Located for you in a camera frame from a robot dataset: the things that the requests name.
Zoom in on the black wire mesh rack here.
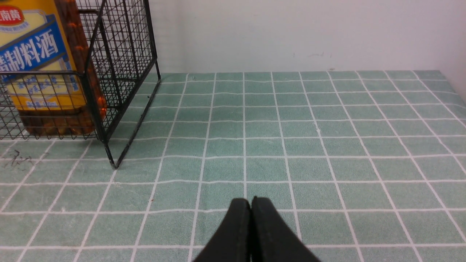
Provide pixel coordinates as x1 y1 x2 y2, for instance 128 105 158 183
1 0 161 169

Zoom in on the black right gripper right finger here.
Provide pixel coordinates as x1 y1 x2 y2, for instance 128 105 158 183
250 196 320 262

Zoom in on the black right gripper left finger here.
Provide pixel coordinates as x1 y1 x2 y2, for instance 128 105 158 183
194 198 251 262

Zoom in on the green checkered tablecloth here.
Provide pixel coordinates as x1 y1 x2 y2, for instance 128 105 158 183
0 71 466 262

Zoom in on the large cooking wine bottle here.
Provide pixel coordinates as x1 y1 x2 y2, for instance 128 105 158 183
1 0 107 136

